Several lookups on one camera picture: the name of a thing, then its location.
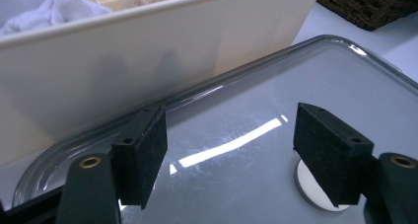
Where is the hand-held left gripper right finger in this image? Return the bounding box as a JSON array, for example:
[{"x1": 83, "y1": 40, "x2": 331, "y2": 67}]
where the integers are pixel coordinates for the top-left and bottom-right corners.
[{"x1": 293, "y1": 102, "x2": 418, "y2": 224}]

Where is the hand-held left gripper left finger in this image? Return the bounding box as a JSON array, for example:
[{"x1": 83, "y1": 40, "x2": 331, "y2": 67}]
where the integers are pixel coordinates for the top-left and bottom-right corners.
[{"x1": 55, "y1": 104, "x2": 169, "y2": 224}]

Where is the cream compartment storage box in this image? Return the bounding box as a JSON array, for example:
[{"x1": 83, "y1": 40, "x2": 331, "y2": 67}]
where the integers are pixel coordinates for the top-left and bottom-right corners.
[{"x1": 0, "y1": 0, "x2": 324, "y2": 168}]

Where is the clear plastic lid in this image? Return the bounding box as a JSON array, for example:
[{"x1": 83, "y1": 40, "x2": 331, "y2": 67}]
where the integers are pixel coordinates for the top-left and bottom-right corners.
[{"x1": 11, "y1": 35, "x2": 418, "y2": 224}]

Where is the brown wicker basket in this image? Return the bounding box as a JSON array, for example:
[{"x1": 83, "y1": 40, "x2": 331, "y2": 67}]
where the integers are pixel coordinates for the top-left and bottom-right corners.
[{"x1": 315, "y1": 0, "x2": 418, "y2": 32}]

